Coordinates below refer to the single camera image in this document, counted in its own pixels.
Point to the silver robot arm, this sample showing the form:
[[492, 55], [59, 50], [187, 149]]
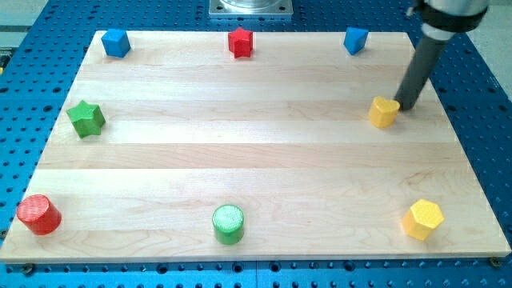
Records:
[[442, 19]]

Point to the yellow heart block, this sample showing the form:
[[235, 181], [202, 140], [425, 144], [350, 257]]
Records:
[[383, 112]]

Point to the yellow hexagon block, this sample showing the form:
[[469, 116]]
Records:
[[422, 219]]

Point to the light wooden board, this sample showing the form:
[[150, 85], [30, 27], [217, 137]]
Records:
[[284, 135]]

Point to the green cylinder block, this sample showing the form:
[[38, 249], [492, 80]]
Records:
[[228, 223]]

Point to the red star block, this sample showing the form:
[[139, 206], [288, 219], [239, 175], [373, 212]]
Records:
[[240, 43]]

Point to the blue angled block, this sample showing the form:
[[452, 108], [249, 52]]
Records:
[[355, 39]]

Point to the green star block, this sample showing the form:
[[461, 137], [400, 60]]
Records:
[[87, 119]]

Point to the blue cube block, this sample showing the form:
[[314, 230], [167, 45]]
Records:
[[116, 43]]

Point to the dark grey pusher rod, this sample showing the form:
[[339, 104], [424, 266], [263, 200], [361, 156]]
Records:
[[427, 53]]

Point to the red cylinder block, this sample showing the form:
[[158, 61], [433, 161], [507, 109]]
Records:
[[39, 214]]

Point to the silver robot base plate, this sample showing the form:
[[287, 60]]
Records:
[[240, 8]]

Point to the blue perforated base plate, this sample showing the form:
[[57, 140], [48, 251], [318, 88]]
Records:
[[42, 70]]

